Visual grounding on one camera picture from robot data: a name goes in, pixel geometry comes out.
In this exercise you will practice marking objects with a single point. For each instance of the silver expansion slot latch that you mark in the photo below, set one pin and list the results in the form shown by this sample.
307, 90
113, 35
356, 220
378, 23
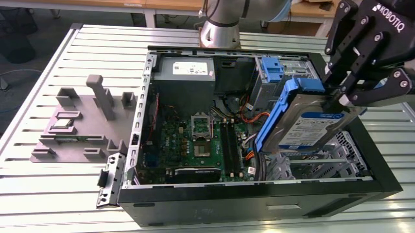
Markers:
111, 174

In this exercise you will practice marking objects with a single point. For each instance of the green motherboard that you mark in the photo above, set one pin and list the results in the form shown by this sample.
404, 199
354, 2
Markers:
175, 148

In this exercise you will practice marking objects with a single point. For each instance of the socket locking lever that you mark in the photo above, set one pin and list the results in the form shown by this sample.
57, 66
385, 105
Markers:
213, 128

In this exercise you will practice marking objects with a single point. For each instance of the silver drive cage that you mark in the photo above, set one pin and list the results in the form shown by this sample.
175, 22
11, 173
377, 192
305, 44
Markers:
298, 69

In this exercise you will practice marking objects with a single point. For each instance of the green RAM stick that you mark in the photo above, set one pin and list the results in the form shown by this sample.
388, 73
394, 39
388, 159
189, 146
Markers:
71, 139

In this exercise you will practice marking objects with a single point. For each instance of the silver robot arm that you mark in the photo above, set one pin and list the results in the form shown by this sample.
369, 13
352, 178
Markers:
221, 31

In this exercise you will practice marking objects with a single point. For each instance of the blue drive latch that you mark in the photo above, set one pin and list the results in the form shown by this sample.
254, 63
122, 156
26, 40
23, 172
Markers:
273, 70

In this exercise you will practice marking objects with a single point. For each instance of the black PC case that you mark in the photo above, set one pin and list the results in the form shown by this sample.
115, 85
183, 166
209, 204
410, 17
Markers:
227, 206

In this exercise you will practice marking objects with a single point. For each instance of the silver power supply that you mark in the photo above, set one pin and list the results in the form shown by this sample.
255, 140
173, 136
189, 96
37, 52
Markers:
185, 97

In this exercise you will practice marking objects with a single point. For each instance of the CPU socket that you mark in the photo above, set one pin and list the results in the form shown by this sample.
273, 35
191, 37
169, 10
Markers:
203, 150

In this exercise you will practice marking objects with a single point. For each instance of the black graphics card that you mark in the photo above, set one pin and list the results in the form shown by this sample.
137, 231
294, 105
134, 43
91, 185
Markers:
194, 173

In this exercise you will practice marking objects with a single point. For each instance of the hard disk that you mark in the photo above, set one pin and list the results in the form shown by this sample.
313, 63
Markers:
312, 126

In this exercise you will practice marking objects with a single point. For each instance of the grey parts rack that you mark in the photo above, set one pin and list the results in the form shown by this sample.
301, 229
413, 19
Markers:
91, 136

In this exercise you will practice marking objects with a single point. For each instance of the black case fan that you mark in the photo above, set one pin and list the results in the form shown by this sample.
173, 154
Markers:
149, 121

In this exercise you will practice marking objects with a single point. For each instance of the black chair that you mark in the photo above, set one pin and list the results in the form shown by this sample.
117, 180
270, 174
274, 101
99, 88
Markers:
18, 48

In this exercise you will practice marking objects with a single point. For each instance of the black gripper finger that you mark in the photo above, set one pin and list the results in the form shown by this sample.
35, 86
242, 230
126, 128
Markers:
389, 89
344, 29

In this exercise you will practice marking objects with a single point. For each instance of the CPU chip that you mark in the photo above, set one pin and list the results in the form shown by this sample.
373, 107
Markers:
63, 123

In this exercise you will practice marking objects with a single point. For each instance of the silver disk bay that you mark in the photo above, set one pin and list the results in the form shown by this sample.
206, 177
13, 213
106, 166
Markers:
312, 161

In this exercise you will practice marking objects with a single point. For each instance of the white metal leg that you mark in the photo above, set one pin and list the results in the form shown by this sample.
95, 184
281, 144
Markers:
3, 83

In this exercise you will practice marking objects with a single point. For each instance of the brown box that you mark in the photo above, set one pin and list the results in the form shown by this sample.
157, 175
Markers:
291, 28

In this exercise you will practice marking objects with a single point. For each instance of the wooden desk white frame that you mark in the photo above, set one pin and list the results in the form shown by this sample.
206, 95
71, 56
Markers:
107, 7
161, 11

